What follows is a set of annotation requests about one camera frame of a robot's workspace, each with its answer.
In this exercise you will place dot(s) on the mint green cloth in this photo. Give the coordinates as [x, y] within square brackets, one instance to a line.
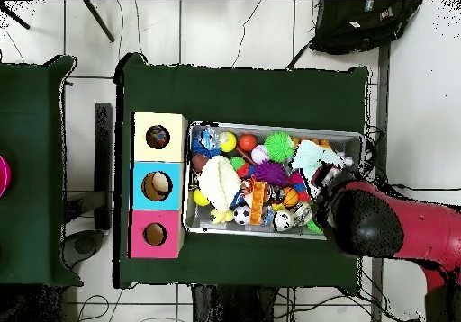
[309, 156]

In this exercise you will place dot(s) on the multicolour patterned cloth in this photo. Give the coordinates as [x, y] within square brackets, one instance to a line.
[157, 136]

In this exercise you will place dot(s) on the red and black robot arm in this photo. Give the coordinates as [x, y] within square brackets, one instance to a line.
[414, 225]

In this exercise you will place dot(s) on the wooden box with three holes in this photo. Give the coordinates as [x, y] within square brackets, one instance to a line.
[173, 149]

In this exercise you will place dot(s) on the green spiky ball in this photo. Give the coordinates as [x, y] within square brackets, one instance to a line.
[279, 146]
[315, 227]

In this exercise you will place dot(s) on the purple spiky ball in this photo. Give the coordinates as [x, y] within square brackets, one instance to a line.
[270, 173]

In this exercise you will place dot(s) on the small soccer ball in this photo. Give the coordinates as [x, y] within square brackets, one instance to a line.
[242, 215]

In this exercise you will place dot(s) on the cream knitted cloth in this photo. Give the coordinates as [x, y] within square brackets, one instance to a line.
[219, 181]

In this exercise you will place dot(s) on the blue spiky ball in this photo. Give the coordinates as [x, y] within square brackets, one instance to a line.
[201, 149]

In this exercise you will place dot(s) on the brown toy football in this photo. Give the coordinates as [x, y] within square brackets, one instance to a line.
[199, 163]

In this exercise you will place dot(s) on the black backpack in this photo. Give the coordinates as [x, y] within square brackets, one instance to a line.
[360, 27]

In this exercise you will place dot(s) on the black flat panel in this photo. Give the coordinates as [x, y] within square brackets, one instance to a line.
[103, 156]

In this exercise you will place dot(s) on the grey stand base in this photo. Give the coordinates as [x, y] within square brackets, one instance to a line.
[84, 244]

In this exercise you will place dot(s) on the black rod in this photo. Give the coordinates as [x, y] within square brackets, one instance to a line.
[99, 21]
[14, 17]

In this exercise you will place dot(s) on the green cloth side table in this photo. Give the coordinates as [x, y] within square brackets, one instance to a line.
[28, 156]

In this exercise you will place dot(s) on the pink round object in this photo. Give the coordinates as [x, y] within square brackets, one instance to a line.
[3, 176]

